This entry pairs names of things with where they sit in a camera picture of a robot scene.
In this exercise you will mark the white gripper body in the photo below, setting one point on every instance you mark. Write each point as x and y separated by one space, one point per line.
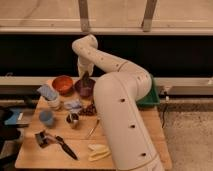
84 66

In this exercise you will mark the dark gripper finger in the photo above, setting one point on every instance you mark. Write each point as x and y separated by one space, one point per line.
85 77

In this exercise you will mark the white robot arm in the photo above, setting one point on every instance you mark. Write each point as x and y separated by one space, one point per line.
115 95

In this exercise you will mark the purple bowl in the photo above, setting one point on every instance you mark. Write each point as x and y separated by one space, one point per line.
84 89

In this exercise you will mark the orange bowl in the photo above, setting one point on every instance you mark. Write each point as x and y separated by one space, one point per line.
62 84

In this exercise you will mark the crumpled grey cloth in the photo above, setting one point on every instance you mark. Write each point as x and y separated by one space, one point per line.
73 105

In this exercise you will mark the bunch of dark grapes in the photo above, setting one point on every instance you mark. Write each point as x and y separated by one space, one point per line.
90 110

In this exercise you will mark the white cup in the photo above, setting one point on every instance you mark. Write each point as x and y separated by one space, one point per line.
54 104

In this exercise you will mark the blue sponge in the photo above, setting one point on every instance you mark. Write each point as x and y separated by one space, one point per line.
47 92

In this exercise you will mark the small metal cup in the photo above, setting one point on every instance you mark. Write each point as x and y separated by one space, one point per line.
73 120

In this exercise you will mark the metal fork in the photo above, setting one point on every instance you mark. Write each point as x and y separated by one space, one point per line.
93 129

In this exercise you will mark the blue cup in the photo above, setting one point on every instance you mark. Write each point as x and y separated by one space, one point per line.
46 117

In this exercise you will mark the wooden board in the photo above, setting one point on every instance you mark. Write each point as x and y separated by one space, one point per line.
31 156

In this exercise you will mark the green tray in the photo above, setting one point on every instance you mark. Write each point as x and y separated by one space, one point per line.
151 99

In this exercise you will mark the metal black clip tool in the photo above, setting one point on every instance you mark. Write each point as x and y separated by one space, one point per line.
44 139

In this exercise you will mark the yellow banana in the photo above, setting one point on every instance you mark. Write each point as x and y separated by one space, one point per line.
98 151

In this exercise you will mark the blue book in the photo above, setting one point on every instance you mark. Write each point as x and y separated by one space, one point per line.
20 117

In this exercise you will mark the black handled knife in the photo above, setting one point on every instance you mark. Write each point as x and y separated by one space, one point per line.
66 148

